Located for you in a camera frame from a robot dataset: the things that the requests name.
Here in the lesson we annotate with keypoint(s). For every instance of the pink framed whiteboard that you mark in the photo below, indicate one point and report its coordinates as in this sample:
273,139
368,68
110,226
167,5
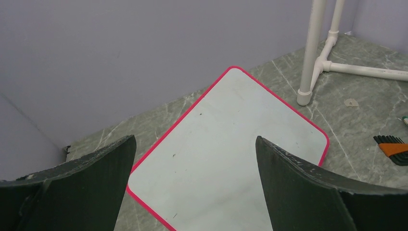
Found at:
202,174

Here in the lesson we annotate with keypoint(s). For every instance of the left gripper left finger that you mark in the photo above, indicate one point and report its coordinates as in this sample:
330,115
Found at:
83,194

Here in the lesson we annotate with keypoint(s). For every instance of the white pvc pipe frame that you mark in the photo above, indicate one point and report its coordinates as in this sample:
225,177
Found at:
314,65

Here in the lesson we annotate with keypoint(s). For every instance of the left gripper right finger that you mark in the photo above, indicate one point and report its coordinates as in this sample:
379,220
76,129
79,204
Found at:
301,196

